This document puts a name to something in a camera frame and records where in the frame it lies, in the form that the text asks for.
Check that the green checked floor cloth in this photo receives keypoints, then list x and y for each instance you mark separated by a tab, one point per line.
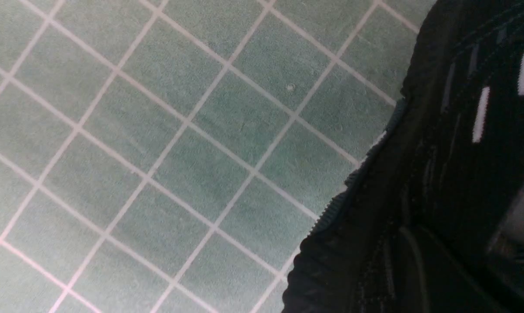
169	156

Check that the black knit sneaker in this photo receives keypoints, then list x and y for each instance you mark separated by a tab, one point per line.
433	219

